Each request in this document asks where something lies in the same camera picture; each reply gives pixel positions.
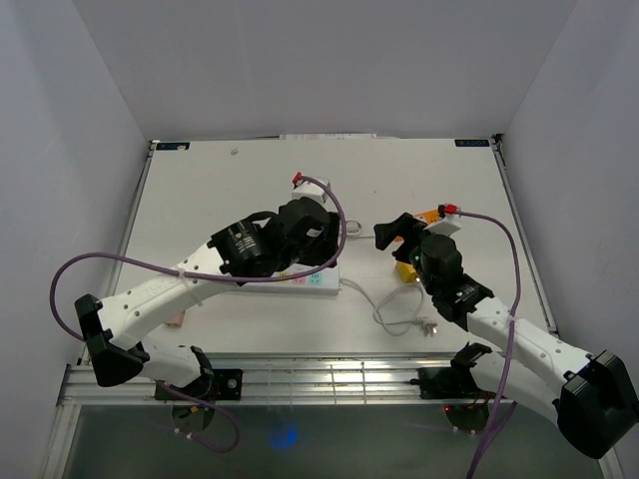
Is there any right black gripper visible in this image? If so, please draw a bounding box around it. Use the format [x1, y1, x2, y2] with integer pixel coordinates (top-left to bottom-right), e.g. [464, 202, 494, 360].
[373, 214, 437, 296]

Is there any yellow cube socket adapter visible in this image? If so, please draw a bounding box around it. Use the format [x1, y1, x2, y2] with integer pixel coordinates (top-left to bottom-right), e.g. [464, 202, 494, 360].
[395, 261, 419, 284]

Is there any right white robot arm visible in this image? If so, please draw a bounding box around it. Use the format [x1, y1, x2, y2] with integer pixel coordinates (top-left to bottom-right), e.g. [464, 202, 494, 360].
[373, 205, 638, 459]

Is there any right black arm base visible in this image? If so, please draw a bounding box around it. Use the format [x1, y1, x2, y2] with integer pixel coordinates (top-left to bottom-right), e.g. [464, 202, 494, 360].
[408, 366, 497, 399]

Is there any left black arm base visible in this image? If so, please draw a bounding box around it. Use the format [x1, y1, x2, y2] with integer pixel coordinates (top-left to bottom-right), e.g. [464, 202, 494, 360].
[170, 368, 244, 402]

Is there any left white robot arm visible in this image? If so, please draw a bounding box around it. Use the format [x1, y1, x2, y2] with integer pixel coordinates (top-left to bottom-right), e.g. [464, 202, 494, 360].
[75, 198, 345, 399]

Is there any pink plug adapter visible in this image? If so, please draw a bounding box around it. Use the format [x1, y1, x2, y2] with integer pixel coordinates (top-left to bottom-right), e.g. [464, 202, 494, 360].
[165, 311, 186, 328]

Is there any orange power strip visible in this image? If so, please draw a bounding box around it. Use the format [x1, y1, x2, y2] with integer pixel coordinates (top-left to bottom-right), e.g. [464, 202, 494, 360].
[413, 209, 441, 225]

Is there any white multicolour power strip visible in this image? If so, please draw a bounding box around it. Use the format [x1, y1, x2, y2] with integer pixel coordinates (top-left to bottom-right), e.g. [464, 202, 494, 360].
[231, 264, 340, 295]

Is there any right blue corner label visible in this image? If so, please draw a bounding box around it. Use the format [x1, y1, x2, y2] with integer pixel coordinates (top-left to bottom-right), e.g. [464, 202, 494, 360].
[454, 139, 490, 148]

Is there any blue corner label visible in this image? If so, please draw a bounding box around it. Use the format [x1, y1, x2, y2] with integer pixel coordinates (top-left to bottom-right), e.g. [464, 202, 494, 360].
[454, 139, 490, 148]
[155, 142, 191, 151]

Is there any left blue corner label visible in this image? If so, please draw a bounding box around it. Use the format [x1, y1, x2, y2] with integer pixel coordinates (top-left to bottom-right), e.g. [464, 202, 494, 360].
[155, 142, 191, 151]

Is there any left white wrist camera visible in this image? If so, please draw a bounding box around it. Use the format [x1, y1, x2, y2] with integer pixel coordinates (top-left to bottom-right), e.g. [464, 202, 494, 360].
[291, 172, 330, 206]

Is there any white power cord with plug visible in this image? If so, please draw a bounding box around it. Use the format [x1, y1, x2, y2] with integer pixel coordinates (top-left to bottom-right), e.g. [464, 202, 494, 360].
[339, 219, 440, 338]

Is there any aluminium rail frame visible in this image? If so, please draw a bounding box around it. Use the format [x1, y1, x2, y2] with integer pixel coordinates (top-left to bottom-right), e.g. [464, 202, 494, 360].
[57, 354, 487, 407]

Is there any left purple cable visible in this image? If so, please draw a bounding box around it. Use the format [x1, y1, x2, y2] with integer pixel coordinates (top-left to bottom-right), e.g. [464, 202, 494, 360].
[49, 177, 348, 454]

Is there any purple cable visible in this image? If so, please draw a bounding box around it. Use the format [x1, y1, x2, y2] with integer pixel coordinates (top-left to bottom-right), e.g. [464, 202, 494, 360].
[456, 209, 523, 479]
[49, 177, 348, 454]

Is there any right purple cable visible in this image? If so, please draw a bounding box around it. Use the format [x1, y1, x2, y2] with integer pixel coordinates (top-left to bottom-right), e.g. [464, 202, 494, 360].
[456, 209, 523, 479]

